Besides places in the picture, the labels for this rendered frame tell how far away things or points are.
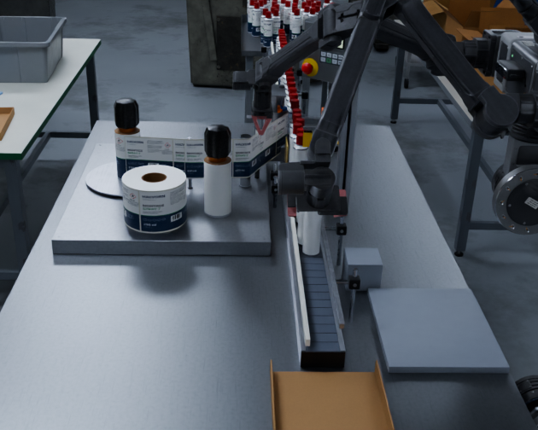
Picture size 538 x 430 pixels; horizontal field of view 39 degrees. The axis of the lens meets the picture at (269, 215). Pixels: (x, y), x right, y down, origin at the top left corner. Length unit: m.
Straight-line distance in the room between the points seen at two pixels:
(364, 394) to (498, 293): 2.17
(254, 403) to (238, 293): 0.47
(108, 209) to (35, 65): 1.73
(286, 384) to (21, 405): 0.61
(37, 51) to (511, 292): 2.67
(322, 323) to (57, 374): 0.67
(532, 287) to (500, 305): 0.27
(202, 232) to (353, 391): 0.80
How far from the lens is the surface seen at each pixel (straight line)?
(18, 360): 2.01
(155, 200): 2.36
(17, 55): 4.18
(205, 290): 2.21
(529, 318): 3.82
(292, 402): 1.82
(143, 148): 2.67
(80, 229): 2.46
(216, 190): 2.45
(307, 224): 2.24
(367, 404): 1.83
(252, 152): 2.68
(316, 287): 2.14
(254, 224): 2.45
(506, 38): 2.25
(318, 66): 2.52
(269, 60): 2.35
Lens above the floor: 2.01
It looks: 27 degrees down
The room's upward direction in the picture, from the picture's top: 2 degrees clockwise
